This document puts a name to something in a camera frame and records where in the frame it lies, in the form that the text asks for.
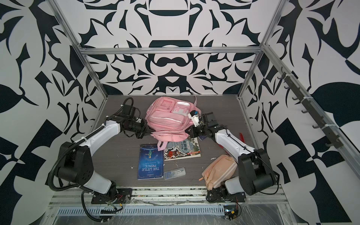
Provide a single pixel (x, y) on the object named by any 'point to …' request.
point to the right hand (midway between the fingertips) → (186, 128)
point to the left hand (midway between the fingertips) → (155, 128)
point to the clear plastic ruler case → (174, 173)
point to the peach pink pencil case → (222, 169)
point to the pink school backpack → (169, 118)
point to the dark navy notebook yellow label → (201, 137)
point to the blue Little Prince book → (150, 162)
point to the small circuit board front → (231, 212)
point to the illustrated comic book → (177, 150)
